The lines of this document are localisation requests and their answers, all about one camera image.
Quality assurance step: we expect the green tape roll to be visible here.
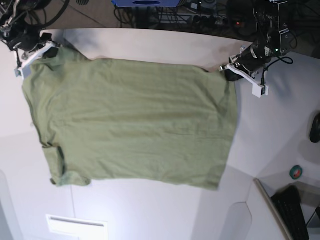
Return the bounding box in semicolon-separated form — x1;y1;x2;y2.
289;165;303;180

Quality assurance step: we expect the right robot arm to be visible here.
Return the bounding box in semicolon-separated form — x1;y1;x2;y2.
0;0;70;54

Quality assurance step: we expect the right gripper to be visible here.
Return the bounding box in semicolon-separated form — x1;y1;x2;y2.
2;24;59;59

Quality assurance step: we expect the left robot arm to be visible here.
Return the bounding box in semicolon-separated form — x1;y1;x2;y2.
221;0;294;84

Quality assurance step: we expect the black keyboard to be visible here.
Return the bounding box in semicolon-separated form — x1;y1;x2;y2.
271;185;310;240

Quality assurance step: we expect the black power strip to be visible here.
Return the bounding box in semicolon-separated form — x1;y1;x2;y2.
191;15;246;28

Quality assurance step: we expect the blue box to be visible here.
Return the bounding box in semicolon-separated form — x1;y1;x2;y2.
111;0;182;8

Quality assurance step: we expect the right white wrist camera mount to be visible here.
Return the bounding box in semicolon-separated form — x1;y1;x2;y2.
14;41;61;80

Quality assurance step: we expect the green t-shirt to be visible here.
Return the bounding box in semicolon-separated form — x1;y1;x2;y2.
22;47;238;190

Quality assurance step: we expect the black computer mouse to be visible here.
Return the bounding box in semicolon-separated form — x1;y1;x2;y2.
309;114;320;143

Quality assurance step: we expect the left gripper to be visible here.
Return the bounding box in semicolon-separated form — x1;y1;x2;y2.
224;41;273;82

